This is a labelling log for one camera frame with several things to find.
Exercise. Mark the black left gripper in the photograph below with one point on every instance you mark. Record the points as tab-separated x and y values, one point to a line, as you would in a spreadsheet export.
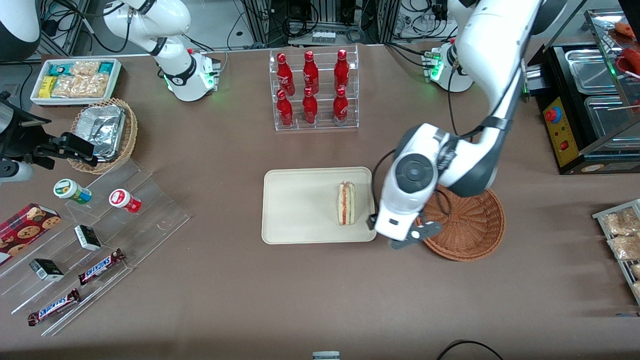
371	223

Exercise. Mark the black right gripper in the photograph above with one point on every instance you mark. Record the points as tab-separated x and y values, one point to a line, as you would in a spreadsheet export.
19	134

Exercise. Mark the triangular sandwich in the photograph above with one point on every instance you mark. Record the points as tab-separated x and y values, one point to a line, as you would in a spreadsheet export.
346	202

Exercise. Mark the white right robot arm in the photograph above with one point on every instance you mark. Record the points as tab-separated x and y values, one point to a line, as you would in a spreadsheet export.
170	20

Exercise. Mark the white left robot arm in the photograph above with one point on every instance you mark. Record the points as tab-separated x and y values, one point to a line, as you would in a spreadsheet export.
415	175

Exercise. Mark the small tan wicker basket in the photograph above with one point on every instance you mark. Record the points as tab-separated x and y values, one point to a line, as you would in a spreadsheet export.
131	135

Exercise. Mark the cream plastic tray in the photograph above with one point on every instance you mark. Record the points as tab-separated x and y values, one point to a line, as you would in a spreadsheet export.
305	205

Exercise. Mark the large brown wicker basket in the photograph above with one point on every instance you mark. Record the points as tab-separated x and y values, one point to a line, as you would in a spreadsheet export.
475	227

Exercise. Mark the aluminium foil container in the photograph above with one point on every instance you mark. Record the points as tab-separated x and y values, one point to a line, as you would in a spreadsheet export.
100	125

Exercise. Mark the green lid white cup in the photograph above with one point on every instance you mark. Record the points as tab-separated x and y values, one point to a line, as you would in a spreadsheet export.
70	190

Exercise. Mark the white rectangular snack bin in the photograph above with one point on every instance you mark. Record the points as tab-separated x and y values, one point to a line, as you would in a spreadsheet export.
75	102

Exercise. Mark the large clear cracker bag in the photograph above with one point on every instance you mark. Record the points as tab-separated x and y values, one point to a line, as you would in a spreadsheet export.
80	86

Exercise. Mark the yellow snack packet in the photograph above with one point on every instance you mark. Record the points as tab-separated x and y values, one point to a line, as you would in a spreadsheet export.
47	87

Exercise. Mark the red lid cup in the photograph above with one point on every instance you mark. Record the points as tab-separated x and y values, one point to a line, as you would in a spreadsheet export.
122	199

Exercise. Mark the teal snack packet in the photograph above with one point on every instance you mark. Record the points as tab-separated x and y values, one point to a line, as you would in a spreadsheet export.
106	67
60	69

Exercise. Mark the small clear cracker bag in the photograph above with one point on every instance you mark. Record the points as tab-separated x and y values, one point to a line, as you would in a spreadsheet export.
85	69

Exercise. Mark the small black carton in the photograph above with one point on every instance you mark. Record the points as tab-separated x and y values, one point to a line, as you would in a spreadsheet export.
87	238
46	270

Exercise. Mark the red cookie box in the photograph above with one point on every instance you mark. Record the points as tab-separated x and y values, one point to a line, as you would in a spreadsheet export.
20	230

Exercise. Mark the clear acrylic step display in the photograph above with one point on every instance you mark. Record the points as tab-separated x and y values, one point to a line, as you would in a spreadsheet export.
150	220

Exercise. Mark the red cola bottle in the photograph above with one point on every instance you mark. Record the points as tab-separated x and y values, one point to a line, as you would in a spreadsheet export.
310	108
284	111
341	70
310	72
340	107
284	72

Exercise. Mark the brown snickers bar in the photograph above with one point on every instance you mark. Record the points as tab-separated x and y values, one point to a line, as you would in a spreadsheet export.
54	307
100	266

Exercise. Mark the clear acrylic bottle rack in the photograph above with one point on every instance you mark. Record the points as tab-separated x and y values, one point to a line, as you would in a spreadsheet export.
324	107

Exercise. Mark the small grey box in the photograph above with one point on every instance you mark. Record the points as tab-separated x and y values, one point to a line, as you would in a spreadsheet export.
326	356

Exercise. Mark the white power strip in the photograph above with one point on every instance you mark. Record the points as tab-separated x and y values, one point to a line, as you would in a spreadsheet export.
323	36

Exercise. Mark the black food warmer machine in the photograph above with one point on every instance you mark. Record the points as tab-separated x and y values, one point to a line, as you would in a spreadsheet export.
562	145

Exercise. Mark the clear nut snack bag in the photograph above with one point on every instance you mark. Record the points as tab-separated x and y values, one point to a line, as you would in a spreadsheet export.
620	222
625	247

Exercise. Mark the steel warmer pan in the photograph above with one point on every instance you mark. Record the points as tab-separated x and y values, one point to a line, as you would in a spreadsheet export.
590	72
607	122

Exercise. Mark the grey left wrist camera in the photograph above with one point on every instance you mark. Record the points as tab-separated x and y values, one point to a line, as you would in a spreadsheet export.
426	231

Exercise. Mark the aluminium equipment frame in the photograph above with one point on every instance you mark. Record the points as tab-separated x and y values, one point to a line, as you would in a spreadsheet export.
330	10

